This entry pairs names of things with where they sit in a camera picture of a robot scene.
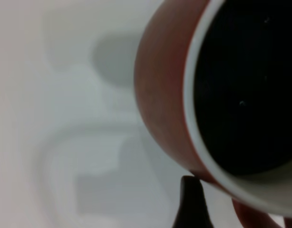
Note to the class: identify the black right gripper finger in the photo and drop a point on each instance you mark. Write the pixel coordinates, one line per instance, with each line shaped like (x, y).
(192, 204)

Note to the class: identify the red ceramic mug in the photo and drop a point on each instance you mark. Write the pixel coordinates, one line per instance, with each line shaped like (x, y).
(160, 83)

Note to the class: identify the dark coffee liquid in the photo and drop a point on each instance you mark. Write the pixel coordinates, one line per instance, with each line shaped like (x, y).
(243, 71)

